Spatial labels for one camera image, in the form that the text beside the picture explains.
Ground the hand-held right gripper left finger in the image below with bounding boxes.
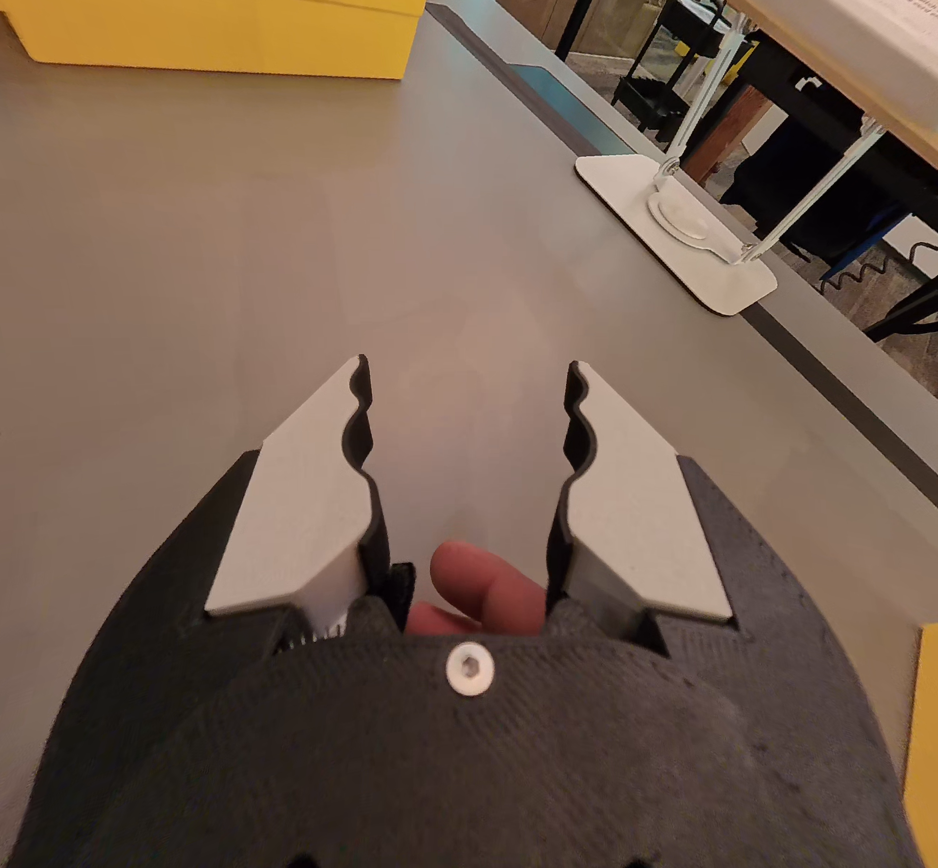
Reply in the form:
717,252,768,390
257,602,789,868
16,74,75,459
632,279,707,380
204,354,393,638

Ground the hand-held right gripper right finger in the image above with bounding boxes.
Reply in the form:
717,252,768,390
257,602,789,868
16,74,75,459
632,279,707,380
546,360,735,640

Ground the yellow plastic bin with divider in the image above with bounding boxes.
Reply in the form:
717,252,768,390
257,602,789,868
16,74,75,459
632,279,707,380
0,0,450,81

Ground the person's right hand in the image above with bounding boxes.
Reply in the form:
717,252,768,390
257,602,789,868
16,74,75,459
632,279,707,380
405,540,549,638

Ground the brown wooden furniture leg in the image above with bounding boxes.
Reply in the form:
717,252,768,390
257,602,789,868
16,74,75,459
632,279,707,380
689,84,770,184

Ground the black utility cart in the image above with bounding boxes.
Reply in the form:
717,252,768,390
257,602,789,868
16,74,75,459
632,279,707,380
610,0,734,144

